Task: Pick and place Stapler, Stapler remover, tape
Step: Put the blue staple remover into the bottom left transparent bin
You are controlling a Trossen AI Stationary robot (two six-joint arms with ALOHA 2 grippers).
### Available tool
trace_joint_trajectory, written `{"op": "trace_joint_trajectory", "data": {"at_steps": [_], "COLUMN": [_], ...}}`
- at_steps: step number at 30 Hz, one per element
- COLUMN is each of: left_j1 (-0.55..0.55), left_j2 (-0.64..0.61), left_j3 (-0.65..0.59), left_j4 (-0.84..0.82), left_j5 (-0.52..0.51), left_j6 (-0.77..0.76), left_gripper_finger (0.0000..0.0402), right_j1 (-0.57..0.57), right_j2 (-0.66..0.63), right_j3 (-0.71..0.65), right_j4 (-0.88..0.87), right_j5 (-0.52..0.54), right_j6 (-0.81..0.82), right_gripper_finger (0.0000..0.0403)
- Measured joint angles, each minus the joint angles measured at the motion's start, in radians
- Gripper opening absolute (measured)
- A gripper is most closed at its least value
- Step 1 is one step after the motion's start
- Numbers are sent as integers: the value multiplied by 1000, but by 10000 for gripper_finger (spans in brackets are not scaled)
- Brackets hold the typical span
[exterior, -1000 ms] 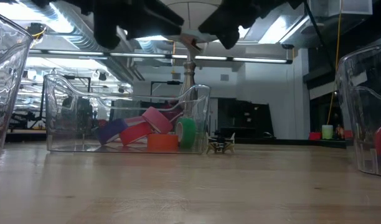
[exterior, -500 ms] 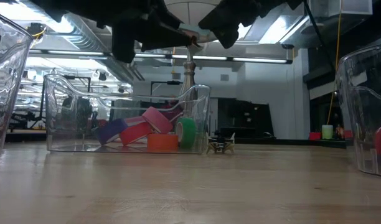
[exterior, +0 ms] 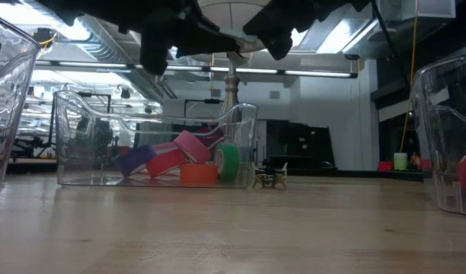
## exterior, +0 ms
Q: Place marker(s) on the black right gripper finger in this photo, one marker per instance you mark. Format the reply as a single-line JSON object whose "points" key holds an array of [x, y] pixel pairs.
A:
{"points": [[275, 38]]}

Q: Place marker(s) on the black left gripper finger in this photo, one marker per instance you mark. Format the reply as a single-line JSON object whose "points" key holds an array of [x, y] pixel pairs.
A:
{"points": [[202, 42]]}

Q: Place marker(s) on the clear plastic bin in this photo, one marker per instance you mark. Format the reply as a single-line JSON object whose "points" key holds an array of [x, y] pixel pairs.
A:
{"points": [[438, 114], [12, 95], [103, 114]]}

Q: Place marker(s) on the pink tape roll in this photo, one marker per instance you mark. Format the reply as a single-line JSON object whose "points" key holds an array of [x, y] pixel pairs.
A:
{"points": [[193, 146]]}

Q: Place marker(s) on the blue tape roll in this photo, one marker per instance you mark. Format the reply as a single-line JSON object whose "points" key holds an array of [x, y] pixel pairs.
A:
{"points": [[136, 160]]}

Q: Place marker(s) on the red tape roll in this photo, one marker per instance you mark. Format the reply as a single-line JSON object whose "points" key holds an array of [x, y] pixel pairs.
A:
{"points": [[164, 163]]}

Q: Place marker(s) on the green tape roll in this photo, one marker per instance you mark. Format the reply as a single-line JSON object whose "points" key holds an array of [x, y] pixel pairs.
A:
{"points": [[229, 161]]}

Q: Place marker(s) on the orange tape roll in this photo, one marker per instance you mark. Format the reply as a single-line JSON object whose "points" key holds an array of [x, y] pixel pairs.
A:
{"points": [[198, 174]]}

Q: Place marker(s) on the silver lamp base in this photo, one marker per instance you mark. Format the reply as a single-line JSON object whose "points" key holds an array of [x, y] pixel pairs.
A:
{"points": [[232, 87]]}

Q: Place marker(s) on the long ceiling light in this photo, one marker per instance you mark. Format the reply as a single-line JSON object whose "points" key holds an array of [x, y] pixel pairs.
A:
{"points": [[316, 73]]}

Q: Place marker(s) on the person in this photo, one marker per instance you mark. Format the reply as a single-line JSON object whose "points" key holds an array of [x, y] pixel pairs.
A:
{"points": [[212, 131]]}

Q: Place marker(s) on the black cabinet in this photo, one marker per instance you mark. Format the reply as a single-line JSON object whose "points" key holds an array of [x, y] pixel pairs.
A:
{"points": [[294, 137]]}

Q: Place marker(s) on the red box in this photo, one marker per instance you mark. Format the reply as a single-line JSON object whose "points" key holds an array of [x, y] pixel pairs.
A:
{"points": [[385, 166]]}

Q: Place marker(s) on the green cup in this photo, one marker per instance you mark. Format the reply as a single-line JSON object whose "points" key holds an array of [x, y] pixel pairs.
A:
{"points": [[400, 161]]}

